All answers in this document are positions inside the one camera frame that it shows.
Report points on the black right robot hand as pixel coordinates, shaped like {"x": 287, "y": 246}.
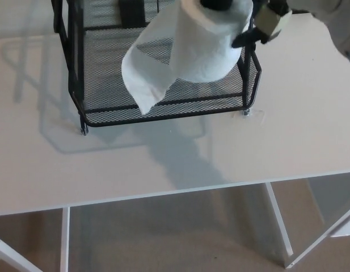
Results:
{"x": 269, "y": 22}

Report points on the white toilet paper roll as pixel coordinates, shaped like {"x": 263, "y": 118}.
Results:
{"x": 203, "y": 51}

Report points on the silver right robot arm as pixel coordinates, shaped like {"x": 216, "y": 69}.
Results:
{"x": 342, "y": 17}

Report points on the clear adhesive tape patch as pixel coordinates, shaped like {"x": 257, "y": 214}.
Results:
{"x": 257, "y": 114}

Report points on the white metal desk leg frame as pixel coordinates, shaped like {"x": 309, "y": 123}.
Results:
{"x": 64, "y": 241}
{"x": 279, "y": 221}

